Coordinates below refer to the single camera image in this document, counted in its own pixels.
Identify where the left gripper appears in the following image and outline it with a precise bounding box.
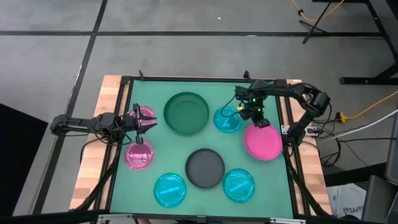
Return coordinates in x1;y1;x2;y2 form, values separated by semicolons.
119;103;159;145

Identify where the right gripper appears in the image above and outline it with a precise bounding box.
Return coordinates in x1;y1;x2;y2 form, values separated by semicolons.
239;96;271;129

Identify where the transparent pink plate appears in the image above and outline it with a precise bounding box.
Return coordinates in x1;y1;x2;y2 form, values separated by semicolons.
123;139;155;171
127;105;156;128

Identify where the opaque pink plate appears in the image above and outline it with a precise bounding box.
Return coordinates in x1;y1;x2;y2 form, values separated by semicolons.
243;123;284;162

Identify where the transparent blue plate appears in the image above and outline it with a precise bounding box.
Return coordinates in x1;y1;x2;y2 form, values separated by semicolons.
222;168;256;204
153;172;187;208
213;106;243;134

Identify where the dark grey plate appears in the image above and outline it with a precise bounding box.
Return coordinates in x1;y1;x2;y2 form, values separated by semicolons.
185;148;226;189

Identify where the green table mat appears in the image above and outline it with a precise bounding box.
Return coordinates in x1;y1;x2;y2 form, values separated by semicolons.
109;80;295;218

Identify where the large dark green plate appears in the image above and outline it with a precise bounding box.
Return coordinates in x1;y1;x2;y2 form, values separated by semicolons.
163;91;211;136

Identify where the black tripod stand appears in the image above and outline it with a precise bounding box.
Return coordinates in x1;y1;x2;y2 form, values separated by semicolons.
298;0;333;44

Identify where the white cardboard box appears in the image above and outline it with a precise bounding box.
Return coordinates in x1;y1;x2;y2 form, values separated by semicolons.
326;183;368;220

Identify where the grey chair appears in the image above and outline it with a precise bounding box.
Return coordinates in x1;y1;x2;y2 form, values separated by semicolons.
360;108;398;224

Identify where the black table frame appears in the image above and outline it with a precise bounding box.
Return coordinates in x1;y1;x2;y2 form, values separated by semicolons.
74;70;332;224

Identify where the yellow extension cord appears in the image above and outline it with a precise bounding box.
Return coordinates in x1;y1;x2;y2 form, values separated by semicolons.
335;90;398;123

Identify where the aluminium mount bar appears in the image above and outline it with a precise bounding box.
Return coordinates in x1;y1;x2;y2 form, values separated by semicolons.
269;217;307;224
98;213;134;224

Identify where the white cable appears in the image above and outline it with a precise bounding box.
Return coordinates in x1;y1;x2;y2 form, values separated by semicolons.
323;108;398;141

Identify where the black floor cable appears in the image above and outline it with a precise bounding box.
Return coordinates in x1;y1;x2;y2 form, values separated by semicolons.
317;108;398;169

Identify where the black desk frame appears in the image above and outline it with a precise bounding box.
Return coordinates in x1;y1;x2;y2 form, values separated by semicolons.
312;0;398;85

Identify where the yellow floor cable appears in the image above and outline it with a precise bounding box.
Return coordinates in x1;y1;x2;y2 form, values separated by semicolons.
290;0;345;22

